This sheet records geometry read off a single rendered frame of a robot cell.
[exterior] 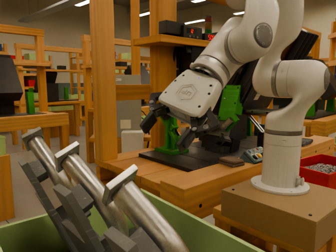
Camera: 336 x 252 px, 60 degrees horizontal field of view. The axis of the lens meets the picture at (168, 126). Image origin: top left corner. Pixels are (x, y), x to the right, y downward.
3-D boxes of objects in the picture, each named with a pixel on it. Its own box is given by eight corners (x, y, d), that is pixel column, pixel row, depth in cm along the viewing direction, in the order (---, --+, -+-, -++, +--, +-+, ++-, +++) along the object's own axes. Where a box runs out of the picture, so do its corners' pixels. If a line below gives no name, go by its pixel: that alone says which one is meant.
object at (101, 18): (258, 130, 250) (263, 11, 235) (103, 161, 152) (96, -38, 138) (249, 128, 257) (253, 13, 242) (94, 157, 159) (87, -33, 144)
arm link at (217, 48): (240, 79, 60) (213, 86, 68) (269, 37, 64) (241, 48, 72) (213, 49, 57) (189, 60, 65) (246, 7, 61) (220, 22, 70)
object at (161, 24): (185, 35, 171) (185, 23, 170) (166, 32, 162) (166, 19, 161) (177, 36, 177) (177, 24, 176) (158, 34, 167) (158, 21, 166)
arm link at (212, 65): (191, 50, 62) (183, 60, 61) (227, 61, 57) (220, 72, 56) (197, 76, 69) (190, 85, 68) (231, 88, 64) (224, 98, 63)
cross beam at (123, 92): (244, 94, 246) (244, 83, 244) (108, 101, 160) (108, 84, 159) (239, 94, 249) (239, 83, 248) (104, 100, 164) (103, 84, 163)
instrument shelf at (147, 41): (254, 52, 212) (255, 47, 212) (160, 41, 153) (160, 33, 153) (226, 55, 231) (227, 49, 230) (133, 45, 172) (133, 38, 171)
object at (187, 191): (333, 158, 207) (335, 137, 205) (184, 227, 109) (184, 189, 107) (313, 154, 218) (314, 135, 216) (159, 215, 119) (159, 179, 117)
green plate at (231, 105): (241, 124, 167) (248, 88, 167) (233, 122, 161) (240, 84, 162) (225, 122, 175) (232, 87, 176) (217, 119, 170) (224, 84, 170)
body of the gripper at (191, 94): (184, 57, 62) (153, 96, 58) (226, 72, 57) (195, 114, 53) (191, 81, 68) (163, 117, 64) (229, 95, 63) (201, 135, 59)
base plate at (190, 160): (302, 141, 203) (302, 138, 202) (193, 174, 131) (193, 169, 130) (249, 133, 234) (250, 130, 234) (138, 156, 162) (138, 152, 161)
